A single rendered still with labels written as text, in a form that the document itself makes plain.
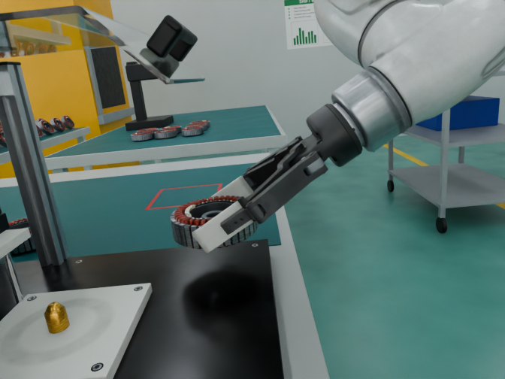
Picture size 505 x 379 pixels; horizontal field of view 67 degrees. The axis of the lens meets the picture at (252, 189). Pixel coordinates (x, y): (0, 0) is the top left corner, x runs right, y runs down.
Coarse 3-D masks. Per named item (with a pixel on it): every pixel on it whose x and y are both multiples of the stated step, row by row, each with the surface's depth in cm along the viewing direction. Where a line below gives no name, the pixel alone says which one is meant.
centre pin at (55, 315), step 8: (56, 304) 38; (48, 312) 38; (56, 312) 38; (64, 312) 38; (48, 320) 38; (56, 320) 38; (64, 320) 38; (48, 328) 38; (56, 328) 38; (64, 328) 38
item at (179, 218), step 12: (192, 204) 53; (204, 204) 53; (216, 204) 53; (228, 204) 53; (180, 216) 48; (192, 216) 51; (204, 216) 50; (180, 228) 46; (192, 228) 45; (252, 228) 48; (180, 240) 47; (192, 240) 46; (228, 240) 46; (240, 240) 47
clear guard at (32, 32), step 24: (0, 24) 29; (24, 24) 30; (48, 24) 31; (72, 24) 32; (96, 24) 28; (120, 24) 35; (0, 48) 41; (24, 48) 43; (48, 48) 46; (72, 48) 48; (144, 48) 33; (168, 72) 31; (192, 72) 46
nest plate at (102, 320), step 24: (96, 288) 46; (120, 288) 45; (144, 288) 45; (24, 312) 42; (72, 312) 41; (96, 312) 41; (120, 312) 40; (0, 336) 38; (24, 336) 38; (48, 336) 38; (72, 336) 37; (96, 336) 37; (120, 336) 36; (0, 360) 35; (24, 360) 34; (48, 360) 34; (72, 360) 34; (96, 360) 34; (120, 360) 35
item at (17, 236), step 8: (0, 208) 38; (0, 216) 38; (0, 224) 38; (8, 224) 39; (0, 232) 38; (8, 232) 38; (16, 232) 38; (24, 232) 38; (0, 240) 36; (8, 240) 36; (16, 240) 37; (24, 240) 38; (0, 248) 35; (8, 248) 36; (0, 256) 34
